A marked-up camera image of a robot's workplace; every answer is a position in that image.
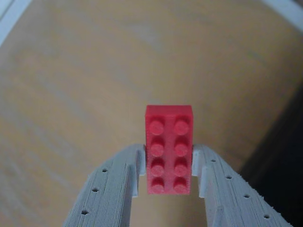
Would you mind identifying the red lego block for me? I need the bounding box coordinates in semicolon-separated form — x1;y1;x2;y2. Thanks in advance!
144;104;196;196

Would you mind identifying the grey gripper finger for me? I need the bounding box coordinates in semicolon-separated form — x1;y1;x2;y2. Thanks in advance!
191;144;294;227
62;144;148;227

